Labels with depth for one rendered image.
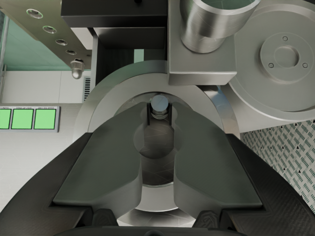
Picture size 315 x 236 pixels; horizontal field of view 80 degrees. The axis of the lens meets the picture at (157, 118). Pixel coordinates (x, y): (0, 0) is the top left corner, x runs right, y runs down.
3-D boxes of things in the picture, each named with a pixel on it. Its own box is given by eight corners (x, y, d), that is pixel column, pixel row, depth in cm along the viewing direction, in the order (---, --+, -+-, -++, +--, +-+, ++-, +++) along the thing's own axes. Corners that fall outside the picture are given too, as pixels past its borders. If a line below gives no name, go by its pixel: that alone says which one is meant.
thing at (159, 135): (96, 177, 14) (118, 83, 15) (104, 173, 16) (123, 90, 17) (195, 197, 14) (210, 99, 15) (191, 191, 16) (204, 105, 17)
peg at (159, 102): (156, 88, 12) (174, 99, 12) (157, 99, 15) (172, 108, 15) (144, 106, 12) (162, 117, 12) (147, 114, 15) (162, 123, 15)
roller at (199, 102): (220, 70, 16) (230, 210, 15) (184, 117, 42) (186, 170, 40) (88, 73, 17) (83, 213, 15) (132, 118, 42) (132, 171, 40)
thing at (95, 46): (104, -71, 21) (94, 92, 18) (134, 44, 44) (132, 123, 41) (100, -71, 21) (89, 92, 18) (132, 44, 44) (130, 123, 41)
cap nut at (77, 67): (81, 60, 50) (80, 76, 50) (86, 66, 54) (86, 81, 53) (68, 60, 50) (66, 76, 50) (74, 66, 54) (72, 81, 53)
